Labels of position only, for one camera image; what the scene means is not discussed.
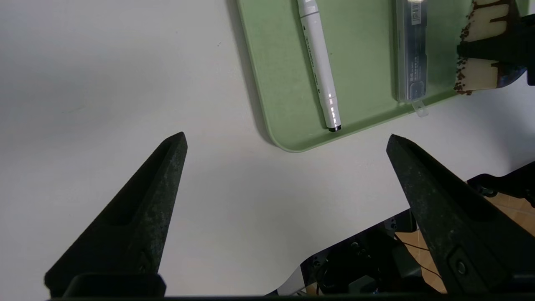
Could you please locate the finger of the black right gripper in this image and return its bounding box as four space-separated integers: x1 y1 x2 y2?
457 39 535 64

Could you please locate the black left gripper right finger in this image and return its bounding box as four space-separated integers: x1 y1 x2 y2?
386 134 535 295

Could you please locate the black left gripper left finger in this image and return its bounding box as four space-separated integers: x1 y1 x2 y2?
44 132 189 298

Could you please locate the chocolate blueberry cake slice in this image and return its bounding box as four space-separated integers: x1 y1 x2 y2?
453 0 527 96

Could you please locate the white marker pen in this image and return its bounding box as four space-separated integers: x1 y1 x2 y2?
297 0 342 133

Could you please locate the light green plastic tray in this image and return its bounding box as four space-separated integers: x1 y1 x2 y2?
236 0 535 153

